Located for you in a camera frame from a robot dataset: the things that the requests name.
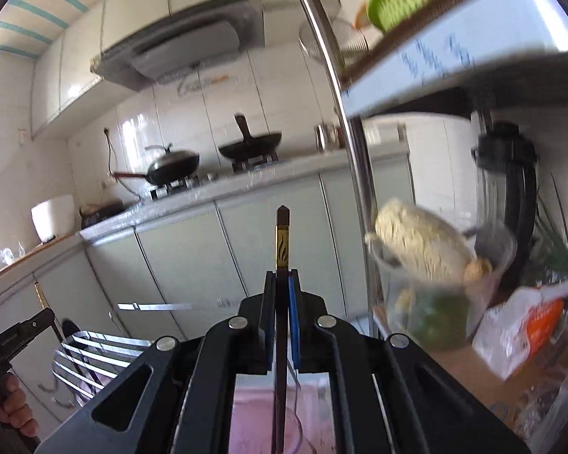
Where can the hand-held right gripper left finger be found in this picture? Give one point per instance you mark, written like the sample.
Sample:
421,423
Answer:
265,321

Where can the white and orange plastic bag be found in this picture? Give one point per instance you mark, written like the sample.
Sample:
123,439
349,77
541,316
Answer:
520,326

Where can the white rice cooker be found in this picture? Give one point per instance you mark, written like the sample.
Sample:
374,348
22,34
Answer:
52,217

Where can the gas stove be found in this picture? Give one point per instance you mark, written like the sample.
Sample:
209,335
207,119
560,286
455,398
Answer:
217,175

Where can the black wok with glass lid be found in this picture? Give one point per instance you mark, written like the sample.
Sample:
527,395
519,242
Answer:
173,163

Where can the pale green base cabinets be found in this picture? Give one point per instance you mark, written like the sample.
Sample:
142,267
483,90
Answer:
184,246

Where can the grey range hood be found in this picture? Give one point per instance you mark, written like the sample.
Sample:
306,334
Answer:
184,42

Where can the black chopstick with gold band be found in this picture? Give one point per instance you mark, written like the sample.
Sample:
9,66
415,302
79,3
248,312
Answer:
282,246
41,295

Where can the slotted metal spatula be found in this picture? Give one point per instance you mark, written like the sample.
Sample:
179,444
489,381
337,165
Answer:
94,364

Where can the bundle of dried noodles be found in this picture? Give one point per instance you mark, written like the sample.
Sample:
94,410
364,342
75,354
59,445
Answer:
416,241

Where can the clear plastic cup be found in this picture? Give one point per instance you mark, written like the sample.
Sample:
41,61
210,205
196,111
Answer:
435,312

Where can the pink cloth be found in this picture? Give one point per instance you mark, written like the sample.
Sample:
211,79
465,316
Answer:
255,416

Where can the steel cup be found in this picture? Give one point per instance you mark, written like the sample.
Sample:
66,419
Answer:
326,136

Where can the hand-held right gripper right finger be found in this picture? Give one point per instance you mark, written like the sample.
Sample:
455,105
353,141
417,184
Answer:
294,321

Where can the white wall cabinets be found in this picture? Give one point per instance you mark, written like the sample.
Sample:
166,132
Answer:
85,56

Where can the chrome rack pole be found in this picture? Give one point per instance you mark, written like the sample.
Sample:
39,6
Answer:
355,151

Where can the green leafy plant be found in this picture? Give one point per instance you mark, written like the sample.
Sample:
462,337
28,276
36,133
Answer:
563,246

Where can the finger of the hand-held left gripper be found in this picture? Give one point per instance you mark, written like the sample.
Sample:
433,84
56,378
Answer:
33,324

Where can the rack shelf board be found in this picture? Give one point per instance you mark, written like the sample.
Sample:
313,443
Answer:
454,47

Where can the person's left hand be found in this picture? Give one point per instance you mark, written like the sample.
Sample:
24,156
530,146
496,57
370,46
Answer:
18,402

